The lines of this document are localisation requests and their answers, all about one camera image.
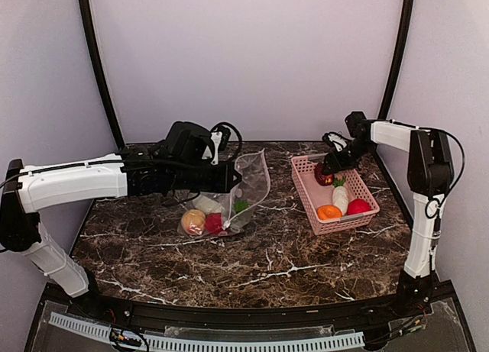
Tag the orange fruit toy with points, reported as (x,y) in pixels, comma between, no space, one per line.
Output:
(328,212)

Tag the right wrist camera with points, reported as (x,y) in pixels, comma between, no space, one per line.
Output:
(335,140)

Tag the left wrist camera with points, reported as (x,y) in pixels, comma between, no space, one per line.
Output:
(219,137)

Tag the smooth white radish toy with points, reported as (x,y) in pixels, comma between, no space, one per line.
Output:
(207,205)

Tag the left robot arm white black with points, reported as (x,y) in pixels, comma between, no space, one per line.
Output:
(28,189)

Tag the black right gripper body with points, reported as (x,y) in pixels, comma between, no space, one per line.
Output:
(351,159)

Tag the black front rail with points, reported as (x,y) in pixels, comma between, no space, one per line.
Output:
(364,314)

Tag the yellow peach toy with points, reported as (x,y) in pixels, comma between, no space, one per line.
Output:
(193,222)

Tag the wrinkled white radish toy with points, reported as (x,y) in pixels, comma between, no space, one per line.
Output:
(340,199)

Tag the clear zip top bag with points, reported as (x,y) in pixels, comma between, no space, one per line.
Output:
(254,188)

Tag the pink plastic basket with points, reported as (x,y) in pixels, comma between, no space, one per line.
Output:
(313,195)

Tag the right black frame post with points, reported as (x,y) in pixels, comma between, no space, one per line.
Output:
(397,58)

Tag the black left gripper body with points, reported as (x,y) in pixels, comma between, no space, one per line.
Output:
(189,176)

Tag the left black frame post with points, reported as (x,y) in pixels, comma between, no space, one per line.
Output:
(99,73)

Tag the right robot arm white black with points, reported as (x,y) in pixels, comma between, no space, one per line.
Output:
(430,176)

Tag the red round fruit toy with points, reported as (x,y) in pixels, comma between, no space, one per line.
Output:
(214,225)

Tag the red tomato toy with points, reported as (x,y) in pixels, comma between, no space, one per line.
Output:
(358,206)

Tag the black frame post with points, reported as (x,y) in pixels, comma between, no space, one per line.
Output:
(99,73)
(397,58)

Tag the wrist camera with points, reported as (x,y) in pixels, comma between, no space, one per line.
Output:
(219,137)
(335,140)

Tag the white slotted cable duct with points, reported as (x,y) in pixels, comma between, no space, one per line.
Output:
(201,339)

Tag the small green radish leaf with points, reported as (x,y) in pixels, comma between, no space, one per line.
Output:
(339,182)

